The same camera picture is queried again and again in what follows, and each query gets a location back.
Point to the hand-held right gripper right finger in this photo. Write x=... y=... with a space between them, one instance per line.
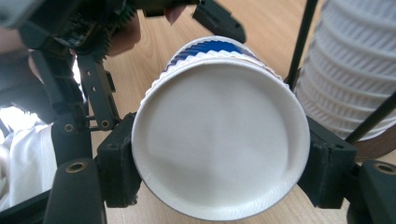
x=330 y=168

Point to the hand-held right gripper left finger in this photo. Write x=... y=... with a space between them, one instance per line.
x=118 y=165

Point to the black cup holder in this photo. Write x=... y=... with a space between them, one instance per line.
x=378 y=147

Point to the blue banded paper cup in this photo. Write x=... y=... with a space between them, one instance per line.
x=218 y=140

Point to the stack of paper cups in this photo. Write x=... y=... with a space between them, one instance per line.
x=351 y=62

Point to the white cloth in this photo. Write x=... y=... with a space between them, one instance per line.
x=28 y=161

